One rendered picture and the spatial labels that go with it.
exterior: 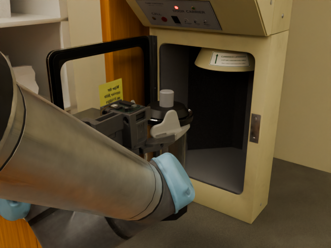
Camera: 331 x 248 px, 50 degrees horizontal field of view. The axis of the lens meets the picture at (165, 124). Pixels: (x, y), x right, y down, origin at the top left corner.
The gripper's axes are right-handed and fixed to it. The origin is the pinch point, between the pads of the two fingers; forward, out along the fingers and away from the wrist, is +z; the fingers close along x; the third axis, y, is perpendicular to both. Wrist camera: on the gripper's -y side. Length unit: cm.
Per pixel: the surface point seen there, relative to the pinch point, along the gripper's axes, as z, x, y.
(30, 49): 57, 138, -9
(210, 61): 20.9, 2.4, 8.5
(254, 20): 13.9, -11.3, 19.5
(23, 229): -11, 47, -42
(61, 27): 55, 104, 5
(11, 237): -11, 55, -50
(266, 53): 19.5, -12.1, 12.3
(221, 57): 21.6, -0.3, 9.5
